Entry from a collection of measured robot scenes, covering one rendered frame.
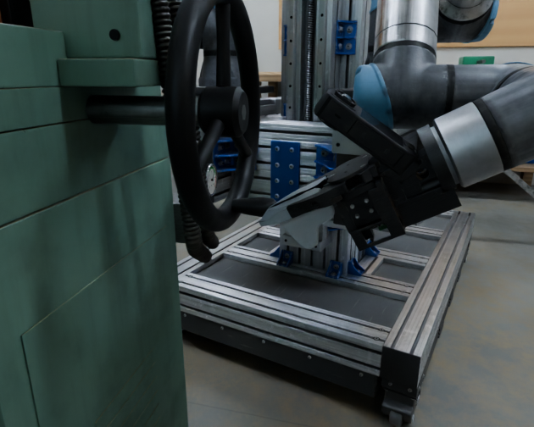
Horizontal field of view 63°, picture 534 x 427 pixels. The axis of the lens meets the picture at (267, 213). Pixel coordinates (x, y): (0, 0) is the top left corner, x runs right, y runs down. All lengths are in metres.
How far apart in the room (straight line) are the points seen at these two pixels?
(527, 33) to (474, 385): 2.97
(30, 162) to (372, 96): 0.38
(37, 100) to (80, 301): 0.25
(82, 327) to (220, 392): 0.76
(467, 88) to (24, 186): 0.48
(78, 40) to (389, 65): 0.36
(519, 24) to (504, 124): 3.51
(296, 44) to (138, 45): 0.82
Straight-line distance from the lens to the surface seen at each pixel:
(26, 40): 0.54
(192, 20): 0.44
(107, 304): 0.67
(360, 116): 0.45
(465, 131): 0.45
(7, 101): 0.51
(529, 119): 0.45
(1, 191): 0.50
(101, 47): 0.56
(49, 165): 0.55
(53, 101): 0.56
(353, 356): 1.18
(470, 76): 0.55
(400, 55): 0.55
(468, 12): 1.08
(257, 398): 1.31
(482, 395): 1.45
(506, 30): 3.92
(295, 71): 1.31
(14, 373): 0.55
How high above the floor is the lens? 0.85
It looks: 18 degrees down
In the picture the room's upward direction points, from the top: straight up
